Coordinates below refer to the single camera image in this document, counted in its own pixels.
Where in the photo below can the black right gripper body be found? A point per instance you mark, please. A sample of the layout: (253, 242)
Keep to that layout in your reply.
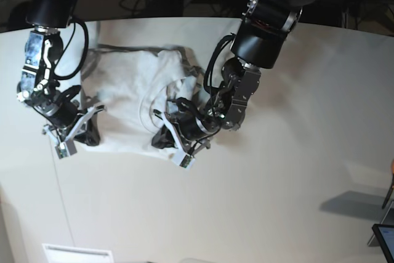
(58, 108)

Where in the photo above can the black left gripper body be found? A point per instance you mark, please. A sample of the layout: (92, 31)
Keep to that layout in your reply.
(189, 127)

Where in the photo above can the white T-shirt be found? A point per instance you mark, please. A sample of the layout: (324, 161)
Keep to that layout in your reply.
(131, 83)

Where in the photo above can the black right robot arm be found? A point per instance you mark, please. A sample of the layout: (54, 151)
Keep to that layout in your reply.
(38, 87)

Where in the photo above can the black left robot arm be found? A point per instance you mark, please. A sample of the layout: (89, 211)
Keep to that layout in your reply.
(232, 75)

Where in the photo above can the white paper sheet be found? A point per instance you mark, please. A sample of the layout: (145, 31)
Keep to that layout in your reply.
(57, 253)

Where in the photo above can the tablet screen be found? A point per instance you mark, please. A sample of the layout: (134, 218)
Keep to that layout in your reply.
(384, 236)

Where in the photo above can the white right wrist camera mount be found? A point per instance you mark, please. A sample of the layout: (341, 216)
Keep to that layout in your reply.
(67, 147)

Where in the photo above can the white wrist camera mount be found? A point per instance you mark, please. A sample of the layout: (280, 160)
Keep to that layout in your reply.
(67, 147)
(185, 160)

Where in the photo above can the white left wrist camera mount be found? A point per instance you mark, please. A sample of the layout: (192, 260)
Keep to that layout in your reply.
(185, 160)

